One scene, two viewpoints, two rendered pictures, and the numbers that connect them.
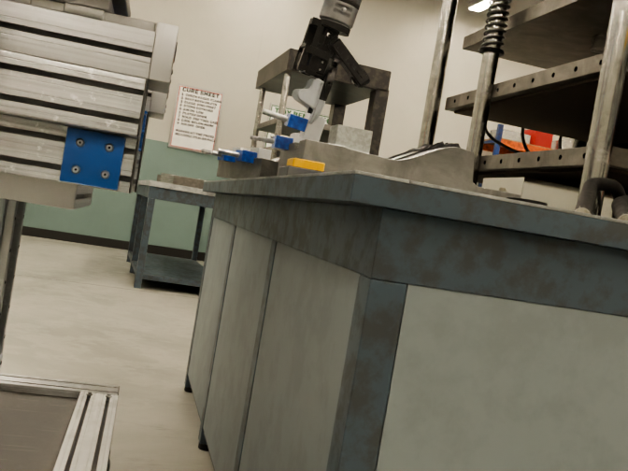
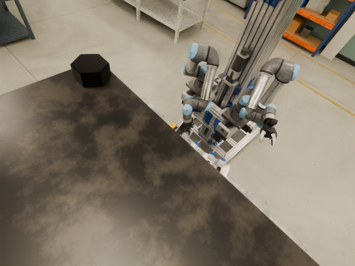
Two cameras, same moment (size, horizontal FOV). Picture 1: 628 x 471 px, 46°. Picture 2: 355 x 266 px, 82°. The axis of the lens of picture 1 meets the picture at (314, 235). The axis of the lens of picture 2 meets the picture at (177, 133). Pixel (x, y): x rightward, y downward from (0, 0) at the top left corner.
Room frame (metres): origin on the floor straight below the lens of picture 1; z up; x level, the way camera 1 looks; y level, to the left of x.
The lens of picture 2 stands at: (2.34, -0.75, 2.43)
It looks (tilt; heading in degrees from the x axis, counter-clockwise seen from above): 54 degrees down; 137
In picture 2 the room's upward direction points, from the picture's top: 15 degrees clockwise
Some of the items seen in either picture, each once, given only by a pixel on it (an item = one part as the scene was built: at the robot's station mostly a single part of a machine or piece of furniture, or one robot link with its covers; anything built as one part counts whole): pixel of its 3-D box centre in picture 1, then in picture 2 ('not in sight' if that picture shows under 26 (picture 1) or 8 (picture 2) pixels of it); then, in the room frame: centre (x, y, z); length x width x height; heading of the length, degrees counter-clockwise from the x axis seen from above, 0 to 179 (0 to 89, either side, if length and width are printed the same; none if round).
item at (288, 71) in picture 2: not in sight; (271, 92); (1.76, 0.66, 1.41); 0.15 x 0.12 x 0.55; 39
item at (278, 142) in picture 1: (278, 142); (196, 143); (1.69, 0.12, 0.89); 0.13 x 0.05 x 0.05; 104
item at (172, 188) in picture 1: (177, 227); not in sight; (6.40, 1.18, 0.44); 1.90 x 0.70 x 0.89; 16
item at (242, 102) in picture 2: not in sight; (245, 103); (1.66, 0.58, 1.20); 0.13 x 0.12 x 0.14; 39
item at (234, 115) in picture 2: not in sight; (239, 112); (1.66, 0.58, 1.09); 0.15 x 0.15 x 0.10
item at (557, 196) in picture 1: (566, 217); not in sight; (2.42, -0.81, 0.87); 0.50 x 0.27 x 0.17; 104
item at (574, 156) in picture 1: (599, 180); not in sight; (2.50, -0.92, 1.02); 1.10 x 0.74 x 0.05; 14
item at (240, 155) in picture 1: (242, 155); (212, 153); (1.83, 0.21, 0.86); 0.13 x 0.05 x 0.05; 121
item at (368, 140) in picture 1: (304, 181); not in sight; (6.68, 0.17, 1.03); 1.54 x 0.94 x 2.06; 16
